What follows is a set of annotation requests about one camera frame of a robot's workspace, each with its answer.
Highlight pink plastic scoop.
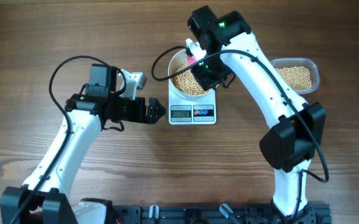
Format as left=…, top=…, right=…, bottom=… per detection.
left=187, top=55, right=197, bottom=65

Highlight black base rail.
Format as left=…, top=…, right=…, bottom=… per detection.
left=107, top=202, right=332, bottom=224

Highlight yellow soybeans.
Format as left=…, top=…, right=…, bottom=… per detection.
left=276, top=67, right=312, bottom=90

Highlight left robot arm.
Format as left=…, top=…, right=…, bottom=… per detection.
left=0, top=63, right=166, bottom=223

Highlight black camera cable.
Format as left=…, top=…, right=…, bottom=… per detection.
left=151, top=45, right=330, bottom=224
left=9, top=55, right=127, bottom=224

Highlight black right camera cable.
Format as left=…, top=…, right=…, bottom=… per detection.
left=151, top=45, right=330, bottom=224

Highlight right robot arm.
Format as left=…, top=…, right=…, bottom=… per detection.
left=187, top=6, right=330, bottom=223

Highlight white bowl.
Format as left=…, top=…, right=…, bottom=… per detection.
left=168, top=49, right=215, bottom=101

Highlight white digital kitchen scale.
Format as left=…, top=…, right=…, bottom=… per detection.
left=168, top=88, right=217, bottom=125

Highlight clear plastic container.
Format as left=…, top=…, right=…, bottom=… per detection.
left=271, top=57, right=320, bottom=95

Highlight black left camera cable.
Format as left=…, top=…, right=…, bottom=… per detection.
left=9, top=55, right=127, bottom=224

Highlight soybeans in white bowl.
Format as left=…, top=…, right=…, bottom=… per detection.
left=172, top=69, right=208, bottom=95

